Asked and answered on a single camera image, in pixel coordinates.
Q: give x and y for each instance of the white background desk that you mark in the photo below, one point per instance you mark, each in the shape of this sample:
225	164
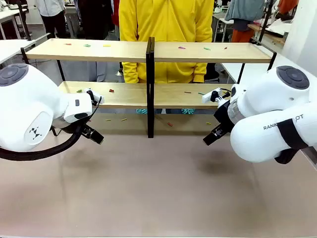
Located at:
223	21

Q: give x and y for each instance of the teal chenille cloth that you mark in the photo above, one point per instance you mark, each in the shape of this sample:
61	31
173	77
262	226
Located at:
187	111
141	111

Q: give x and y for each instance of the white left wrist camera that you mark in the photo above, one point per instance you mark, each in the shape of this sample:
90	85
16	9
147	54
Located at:
98	98

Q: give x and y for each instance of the person's left forearm yellow sleeve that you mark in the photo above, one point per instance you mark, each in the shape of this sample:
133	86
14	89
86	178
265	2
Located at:
199	73

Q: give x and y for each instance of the person's right forearm yellow sleeve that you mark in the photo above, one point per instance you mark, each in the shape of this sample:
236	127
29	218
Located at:
130	73

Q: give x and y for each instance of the wood shelf unit black frame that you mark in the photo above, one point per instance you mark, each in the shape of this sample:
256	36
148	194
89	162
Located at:
86	53
210	55

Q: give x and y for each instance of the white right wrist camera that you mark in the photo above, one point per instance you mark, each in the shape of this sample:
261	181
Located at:
206	98

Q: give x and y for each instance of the white background table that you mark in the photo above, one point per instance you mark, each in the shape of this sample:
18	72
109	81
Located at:
7	16

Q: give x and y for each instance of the person in yellow hoodie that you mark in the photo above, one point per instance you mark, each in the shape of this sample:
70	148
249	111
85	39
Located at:
166	22

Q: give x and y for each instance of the bystander in white shirt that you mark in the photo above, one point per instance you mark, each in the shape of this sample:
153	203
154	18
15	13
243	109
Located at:
52	15

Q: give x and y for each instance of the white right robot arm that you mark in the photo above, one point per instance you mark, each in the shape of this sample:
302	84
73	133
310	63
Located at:
272	99

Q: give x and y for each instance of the grey hanging jacket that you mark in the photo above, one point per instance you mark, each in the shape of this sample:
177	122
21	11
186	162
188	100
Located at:
244	10

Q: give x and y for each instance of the bystander in dark clothes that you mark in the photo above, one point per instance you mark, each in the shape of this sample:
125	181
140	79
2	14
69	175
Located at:
95	17

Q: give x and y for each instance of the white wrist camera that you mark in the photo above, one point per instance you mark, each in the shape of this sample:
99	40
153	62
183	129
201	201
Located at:
206	98
98	98

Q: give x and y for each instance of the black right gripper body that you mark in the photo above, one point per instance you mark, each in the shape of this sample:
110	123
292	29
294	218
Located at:
224	115

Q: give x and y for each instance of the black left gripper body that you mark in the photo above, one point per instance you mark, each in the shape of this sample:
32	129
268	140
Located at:
80	129

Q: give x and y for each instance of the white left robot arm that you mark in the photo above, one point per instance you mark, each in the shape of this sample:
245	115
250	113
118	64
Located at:
24	104

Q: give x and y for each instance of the white neighbouring table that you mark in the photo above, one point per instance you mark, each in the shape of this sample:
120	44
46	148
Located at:
247	70

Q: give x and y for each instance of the white side table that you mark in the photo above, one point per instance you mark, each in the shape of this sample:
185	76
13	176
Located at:
12	48

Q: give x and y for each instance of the black metal stand pole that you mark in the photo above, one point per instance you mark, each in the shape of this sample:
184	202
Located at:
266	19

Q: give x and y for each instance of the orange garment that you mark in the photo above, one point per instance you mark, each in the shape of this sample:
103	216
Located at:
240	33

